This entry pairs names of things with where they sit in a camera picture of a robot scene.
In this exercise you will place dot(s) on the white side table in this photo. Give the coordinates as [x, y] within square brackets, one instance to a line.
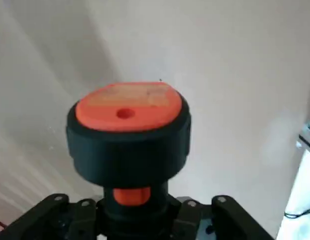
[305, 187]

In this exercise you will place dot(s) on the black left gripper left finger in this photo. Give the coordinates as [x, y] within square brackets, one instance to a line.
[44, 217]

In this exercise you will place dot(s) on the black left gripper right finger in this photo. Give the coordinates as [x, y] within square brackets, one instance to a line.
[232, 220]

